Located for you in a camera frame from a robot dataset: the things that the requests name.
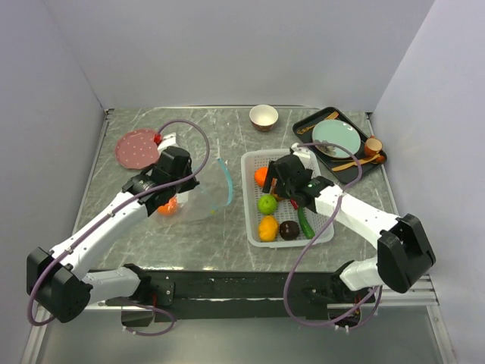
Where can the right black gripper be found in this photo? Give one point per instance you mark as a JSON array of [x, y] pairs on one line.
[[270, 174]]

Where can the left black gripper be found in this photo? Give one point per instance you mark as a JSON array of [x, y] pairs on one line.
[[189, 184]]

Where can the orange tangerine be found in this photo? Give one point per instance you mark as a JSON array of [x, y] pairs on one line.
[[168, 209], [260, 176]]

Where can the brown kiwi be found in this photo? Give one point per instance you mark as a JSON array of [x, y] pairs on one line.
[[277, 197]]

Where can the green lime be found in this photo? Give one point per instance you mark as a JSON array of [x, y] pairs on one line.
[[267, 204]]

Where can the clear blue-zipper zip bag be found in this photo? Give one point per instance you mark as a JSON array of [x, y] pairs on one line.
[[214, 192]]

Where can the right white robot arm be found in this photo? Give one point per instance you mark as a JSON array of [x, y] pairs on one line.
[[404, 253]]

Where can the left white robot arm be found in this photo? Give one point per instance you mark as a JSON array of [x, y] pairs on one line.
[[60, 279]]

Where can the white plastic basket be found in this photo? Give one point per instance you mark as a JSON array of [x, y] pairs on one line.
[[250, 162]]

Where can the pink dotted plate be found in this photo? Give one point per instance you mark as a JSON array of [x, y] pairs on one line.
[[138, 149]]

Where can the yellow orange persimmon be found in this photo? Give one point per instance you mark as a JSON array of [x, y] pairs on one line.
[[268, 228]]

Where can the dark purple mangosteen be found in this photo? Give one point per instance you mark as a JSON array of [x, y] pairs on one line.
[[289, 230]]

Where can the green chili pepper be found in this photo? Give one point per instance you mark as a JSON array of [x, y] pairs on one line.
[[304, 224]]

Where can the white patterned bowl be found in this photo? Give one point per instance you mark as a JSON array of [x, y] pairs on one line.
[[263, 117]]

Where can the light green plate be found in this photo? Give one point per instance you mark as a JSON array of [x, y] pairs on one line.
[[336, 132]]

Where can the wooden spoon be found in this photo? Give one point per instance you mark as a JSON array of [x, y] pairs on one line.
[[376, 159]]

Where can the wooden fork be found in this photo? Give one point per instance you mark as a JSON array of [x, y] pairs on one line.
[[311, 125]]

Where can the orange small cup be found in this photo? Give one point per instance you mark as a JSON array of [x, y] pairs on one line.
[[372, 146]]

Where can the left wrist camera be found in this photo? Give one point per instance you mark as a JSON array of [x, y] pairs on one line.
[[167, 140]]

